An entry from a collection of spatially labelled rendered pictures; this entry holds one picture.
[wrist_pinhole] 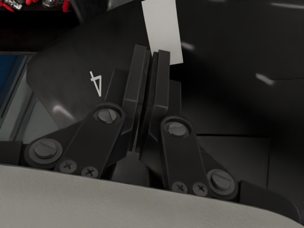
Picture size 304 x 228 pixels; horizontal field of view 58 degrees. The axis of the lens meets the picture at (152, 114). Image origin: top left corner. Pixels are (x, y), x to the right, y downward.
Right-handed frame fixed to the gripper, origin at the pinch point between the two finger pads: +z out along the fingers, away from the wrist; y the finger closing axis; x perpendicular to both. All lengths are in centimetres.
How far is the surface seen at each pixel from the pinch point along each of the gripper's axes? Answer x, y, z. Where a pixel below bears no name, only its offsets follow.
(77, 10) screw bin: -2.6, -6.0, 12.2
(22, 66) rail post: -39, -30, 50
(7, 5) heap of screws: -6.6, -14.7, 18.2
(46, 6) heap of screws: -5.3, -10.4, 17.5
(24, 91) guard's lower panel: -72, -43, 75
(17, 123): -75, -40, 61
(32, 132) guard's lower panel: -77, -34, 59
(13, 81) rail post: -40, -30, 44
